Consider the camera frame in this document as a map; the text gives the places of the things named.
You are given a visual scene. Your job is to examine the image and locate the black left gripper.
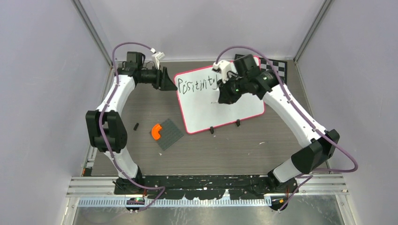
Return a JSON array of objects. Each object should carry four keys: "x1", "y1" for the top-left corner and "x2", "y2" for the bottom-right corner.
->
[{"x1": 139, "y1": 65, "x2": 177, "y2": 91}]

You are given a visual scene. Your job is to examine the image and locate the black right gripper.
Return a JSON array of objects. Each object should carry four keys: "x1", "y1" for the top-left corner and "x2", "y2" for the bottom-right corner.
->
[{"x1": 218, "y1": 73, "x2": 249, "y2": 104}]

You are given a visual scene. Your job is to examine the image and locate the white board with pink frame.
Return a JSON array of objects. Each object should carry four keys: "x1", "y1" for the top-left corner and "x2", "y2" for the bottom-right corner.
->
[{"x1": 174, "y1": 66, "x2": 266, "y2": 134}]

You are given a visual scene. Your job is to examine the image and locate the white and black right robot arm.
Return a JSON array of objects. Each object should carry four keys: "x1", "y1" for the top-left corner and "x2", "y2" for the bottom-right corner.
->
[{"x1": 212, "y1": 54, "x2": 339, "y2": 192}]

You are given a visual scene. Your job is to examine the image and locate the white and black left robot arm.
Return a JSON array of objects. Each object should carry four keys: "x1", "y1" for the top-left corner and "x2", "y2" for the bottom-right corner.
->
[{"x1": 85, "y1": 52, "x2": 177, "y2": 194}]

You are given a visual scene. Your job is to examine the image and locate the black and white checkerboard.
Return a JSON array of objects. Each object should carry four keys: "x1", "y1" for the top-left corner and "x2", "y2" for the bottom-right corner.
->
[{"x1": 231, "y1": 54, "x2": 286, "y2": 89}]

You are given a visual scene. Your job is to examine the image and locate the orange curved pipe piece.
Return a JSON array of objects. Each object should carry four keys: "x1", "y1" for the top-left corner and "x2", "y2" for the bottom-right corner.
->
[{"x1": 151, "y1": 123, "x2": 162, "y2": 141}]

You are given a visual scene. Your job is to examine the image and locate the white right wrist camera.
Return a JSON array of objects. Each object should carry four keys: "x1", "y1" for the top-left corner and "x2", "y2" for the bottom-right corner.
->
[{"x1": 212, "y1": 60, "x2": 233, "y2": 83}]

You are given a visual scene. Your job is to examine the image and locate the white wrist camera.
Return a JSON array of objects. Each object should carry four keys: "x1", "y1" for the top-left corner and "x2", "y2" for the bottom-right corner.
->
[
  {"x1": 150, "y1": 48, "x2": 165, "y2": 69},
  {"x1": 212, "y1": 60, "x2": 233, "y2": 83}
]

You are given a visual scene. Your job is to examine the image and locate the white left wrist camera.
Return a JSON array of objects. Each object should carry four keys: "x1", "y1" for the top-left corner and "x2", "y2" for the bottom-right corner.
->
[{"x1": 150, "y1": 48, "x2": 165, "y2": 69}]

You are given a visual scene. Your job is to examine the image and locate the grey studded base plate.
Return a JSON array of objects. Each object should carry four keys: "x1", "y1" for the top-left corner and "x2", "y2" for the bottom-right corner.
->
[{"x1": 156, "y1": 119, "x2": 184, "y2": 151}]

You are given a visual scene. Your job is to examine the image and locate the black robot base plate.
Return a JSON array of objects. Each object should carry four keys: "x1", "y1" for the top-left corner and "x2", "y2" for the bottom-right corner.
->
[{"x1": 113, "y1": 175, "x2": 297, "y2": 200}]

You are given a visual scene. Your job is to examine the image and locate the aluminium frame rail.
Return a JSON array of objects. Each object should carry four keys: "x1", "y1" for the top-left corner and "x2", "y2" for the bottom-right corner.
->
[{"x1": 66, "y1": 174, "x2": 349, "y2": 208}]

